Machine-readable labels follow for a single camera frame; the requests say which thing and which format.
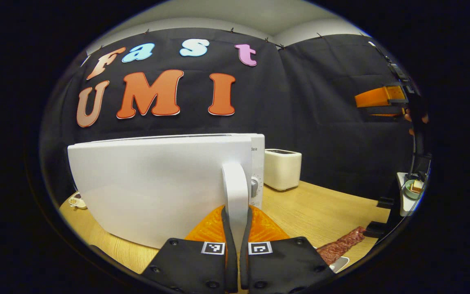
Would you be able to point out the white rectangular tray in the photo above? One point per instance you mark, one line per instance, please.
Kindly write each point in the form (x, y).
(340, 264)

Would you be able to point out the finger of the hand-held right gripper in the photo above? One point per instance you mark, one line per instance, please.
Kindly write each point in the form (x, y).
(375, 97)
(384, 111)

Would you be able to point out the white side stand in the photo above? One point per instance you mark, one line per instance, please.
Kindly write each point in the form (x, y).
(404, 204)

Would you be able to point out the toast slice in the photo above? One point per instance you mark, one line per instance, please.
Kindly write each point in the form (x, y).
(416, 186)

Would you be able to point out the black block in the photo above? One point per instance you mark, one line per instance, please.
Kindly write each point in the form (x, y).
(376, 229)
(386, 202)

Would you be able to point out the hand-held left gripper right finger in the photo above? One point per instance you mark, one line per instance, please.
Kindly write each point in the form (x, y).
(244, 269)

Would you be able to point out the white microwave oven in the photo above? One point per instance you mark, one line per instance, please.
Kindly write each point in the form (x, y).
(145, 183)

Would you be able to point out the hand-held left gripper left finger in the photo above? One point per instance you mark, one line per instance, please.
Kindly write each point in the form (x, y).
(231, 269)

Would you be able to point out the green bowl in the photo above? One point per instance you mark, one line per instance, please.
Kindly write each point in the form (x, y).
(409, 192)

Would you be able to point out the reddish brown meat strip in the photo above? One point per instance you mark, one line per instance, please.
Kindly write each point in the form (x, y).
(341, 245)

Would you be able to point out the white divided dish with beans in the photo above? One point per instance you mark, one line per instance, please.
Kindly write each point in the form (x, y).
(78, 201)

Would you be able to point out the cream white toaster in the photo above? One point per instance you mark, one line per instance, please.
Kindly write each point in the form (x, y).
(282, 169)

